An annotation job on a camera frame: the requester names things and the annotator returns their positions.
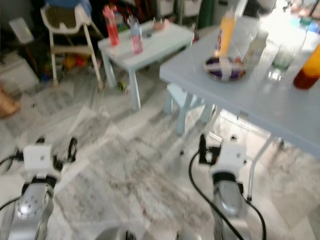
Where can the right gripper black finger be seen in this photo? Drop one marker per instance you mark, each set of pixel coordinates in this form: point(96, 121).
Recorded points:
point(202, 149)

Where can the taped plate with purple packets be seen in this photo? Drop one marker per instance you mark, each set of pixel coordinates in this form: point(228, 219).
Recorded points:
point(225, 69)

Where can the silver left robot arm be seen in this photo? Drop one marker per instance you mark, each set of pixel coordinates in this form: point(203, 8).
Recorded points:
point(32, 205)

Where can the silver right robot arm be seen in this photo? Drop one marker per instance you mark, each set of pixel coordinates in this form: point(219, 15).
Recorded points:
point(227, 195)

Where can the light blue stool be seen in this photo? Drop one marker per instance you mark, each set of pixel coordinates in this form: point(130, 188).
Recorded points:
point(185, 97)

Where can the large light blue table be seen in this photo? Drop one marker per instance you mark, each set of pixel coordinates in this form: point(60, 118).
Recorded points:
point(255, 100)

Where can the brown basket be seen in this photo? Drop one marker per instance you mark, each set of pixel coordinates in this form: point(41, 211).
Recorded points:
point(7, 103)

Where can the grey robot left leg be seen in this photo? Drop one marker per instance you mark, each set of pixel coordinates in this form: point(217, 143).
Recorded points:
point(115, 234)

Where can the grey storage box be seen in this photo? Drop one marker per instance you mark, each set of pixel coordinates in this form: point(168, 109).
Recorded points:
point(14, 67)

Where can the white plastic bottle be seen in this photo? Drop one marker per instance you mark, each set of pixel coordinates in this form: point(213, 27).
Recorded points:
point(256, 47)

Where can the clear drinking glass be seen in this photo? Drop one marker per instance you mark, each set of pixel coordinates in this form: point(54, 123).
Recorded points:
point(282, 61)

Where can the small white table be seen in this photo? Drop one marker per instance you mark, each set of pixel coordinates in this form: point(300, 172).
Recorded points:
point(155, 42)

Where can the orange juice bottle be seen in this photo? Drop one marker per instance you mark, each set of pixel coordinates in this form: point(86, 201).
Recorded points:
point(226, 35)

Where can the white high chair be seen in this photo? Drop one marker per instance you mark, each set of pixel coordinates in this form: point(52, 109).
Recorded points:
point(67, 30)

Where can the red orange drink bottle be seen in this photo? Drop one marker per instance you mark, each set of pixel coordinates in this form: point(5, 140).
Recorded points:
point(307, 72)

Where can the pink clear bottle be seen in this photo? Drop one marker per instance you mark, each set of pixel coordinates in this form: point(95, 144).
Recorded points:
point(136, 37)

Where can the leaning framed board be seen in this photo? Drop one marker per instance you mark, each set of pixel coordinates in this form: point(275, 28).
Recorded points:
point(21, 30)

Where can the dark green container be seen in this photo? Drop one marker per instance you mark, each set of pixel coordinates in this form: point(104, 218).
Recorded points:
point(206, 12)

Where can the blue cloth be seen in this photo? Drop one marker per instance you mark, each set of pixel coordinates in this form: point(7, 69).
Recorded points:
point(67, 7)

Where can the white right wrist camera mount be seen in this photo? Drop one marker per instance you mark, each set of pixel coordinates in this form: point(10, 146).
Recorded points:
point(230, 156)

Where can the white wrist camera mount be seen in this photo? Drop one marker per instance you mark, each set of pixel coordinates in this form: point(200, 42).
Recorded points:
point(37, 157)
point(230, 156)

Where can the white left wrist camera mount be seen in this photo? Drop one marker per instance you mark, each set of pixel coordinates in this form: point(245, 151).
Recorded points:
point(37, 157)

